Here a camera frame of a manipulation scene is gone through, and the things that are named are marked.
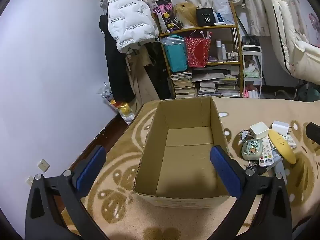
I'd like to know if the white power charger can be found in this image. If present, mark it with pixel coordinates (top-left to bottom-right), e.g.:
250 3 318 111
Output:
271 120 290 137

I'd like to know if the yellow green toy skateboard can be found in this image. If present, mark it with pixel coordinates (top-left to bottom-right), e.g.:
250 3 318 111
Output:
268 129 296 165

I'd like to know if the silver slim remote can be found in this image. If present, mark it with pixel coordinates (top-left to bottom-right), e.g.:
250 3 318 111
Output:
272 150 287 184

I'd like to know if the white TV remote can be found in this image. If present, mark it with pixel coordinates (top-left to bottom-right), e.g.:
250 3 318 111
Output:
258 137 274 167

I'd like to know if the white square adapter box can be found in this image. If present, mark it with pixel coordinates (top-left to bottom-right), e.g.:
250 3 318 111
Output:
250 121 269 139

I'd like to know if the green cartoon pouch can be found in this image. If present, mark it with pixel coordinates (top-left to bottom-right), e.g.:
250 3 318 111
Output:
241 139 263 161

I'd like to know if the key bunch with rings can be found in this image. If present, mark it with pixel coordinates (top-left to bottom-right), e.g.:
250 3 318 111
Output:
238 129 252 145

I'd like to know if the cardboard box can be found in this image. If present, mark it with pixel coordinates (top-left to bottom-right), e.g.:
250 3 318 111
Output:
133 96 229 209

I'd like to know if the white air conditioner remote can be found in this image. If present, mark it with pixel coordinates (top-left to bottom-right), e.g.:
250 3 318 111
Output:
284 134 297 149

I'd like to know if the beige patterned carpet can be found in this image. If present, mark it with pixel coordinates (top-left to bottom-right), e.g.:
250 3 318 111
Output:
82 98 319 239

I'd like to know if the white rolling cart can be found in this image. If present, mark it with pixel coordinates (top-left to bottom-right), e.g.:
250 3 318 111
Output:
242 45 263 99

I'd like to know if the right stack of books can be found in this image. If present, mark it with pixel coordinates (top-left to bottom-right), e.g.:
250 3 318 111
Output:
191 64 241 98

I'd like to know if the stack of books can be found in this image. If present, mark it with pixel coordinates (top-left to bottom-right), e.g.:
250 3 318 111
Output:
170 71 197 98
191 64 241 98

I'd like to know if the plastic bag of toys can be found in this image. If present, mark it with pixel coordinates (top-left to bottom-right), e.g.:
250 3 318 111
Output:
98 83 136 125

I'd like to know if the wooden shelf unit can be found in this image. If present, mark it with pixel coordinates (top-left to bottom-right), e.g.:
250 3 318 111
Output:
153 0 243 98

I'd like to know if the left stack of books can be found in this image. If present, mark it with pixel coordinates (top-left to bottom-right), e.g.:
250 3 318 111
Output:
170 71 197 98

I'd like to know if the black hanging coat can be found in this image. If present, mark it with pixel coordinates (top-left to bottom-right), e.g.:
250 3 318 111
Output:
99 15 135 103

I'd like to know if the red gift bag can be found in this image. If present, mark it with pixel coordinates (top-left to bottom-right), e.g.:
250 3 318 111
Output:
184 30 212 68

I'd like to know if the beige trench coat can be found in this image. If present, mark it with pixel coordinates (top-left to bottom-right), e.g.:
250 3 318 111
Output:
125 46 159 113

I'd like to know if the black box marked 40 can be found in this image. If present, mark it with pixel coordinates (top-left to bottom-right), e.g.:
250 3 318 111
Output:
196 8 216 27

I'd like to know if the teal gift bag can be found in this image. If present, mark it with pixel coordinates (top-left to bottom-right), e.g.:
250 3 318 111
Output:
160 35 188 73

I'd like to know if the blonde wig on head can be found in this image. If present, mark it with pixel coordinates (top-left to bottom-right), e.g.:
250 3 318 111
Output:
174 2 199 29

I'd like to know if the white puffer jacket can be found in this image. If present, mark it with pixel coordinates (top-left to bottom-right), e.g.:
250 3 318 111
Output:
107 0 159 54

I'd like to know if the lower wall socket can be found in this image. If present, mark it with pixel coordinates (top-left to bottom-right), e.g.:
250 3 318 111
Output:
26 176 34 186

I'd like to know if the wall socket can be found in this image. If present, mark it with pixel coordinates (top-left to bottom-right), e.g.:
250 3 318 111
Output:
26 176 34 186
37 159 50 172

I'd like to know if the upper wall socket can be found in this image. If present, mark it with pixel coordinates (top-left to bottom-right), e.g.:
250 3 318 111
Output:
37 159 50 172

